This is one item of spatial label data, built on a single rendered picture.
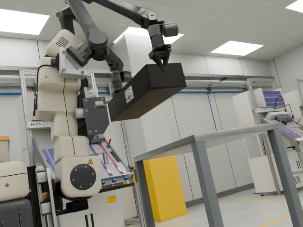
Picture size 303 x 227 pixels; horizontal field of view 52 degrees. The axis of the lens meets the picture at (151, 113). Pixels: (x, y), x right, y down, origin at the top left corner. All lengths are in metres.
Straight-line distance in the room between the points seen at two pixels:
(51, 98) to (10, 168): 0.39
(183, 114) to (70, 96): 4.80
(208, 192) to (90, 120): 0.55
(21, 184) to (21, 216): 0.10
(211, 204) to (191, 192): 4.62
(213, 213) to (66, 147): 0.62
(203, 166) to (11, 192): 0.68
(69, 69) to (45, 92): 0.18
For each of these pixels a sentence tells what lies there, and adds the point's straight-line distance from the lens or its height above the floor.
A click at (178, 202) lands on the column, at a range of 4.96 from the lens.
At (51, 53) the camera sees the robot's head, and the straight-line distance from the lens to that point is 1.43.
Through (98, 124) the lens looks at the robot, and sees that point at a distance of 1.32.
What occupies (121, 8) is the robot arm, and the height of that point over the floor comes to 1.43.
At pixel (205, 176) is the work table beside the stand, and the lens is 1.23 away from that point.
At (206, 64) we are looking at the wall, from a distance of 7.01.
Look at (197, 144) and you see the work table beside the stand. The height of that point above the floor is 0.76.
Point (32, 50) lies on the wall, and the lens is 5.07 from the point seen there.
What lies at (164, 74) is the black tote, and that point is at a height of 1.07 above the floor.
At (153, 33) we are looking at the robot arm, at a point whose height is 1.26.
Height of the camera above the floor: 0.68
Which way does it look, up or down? 11 degrees up
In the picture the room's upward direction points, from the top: 11 degrees counter-clockwise
